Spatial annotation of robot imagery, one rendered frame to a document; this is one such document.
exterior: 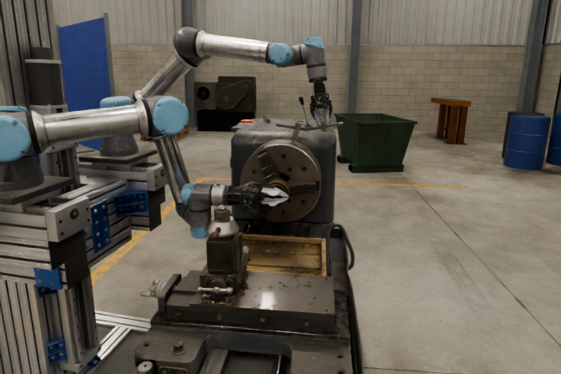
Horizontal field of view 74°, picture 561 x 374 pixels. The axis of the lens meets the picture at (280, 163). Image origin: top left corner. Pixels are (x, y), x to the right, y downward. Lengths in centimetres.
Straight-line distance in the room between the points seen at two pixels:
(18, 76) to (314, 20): 1033
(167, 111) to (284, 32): 1034
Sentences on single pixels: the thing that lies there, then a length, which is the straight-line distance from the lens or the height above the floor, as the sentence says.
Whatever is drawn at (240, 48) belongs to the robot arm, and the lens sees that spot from 140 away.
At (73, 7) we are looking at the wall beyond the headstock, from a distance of 1352.
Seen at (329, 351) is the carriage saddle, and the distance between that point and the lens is 91.
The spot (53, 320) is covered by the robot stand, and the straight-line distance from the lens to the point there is 180.
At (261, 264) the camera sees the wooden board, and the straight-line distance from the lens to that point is 126.
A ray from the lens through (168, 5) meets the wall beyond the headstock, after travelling 1228.
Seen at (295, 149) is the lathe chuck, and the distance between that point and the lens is 139.
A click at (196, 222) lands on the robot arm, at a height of 99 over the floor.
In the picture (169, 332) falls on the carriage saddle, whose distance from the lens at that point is 97.
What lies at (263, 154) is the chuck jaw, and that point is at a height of 120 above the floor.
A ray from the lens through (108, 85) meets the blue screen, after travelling 625.
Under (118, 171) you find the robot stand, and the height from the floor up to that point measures 110.
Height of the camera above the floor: 148
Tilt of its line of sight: 13 degrees down
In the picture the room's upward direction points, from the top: 1 degrees clockwise
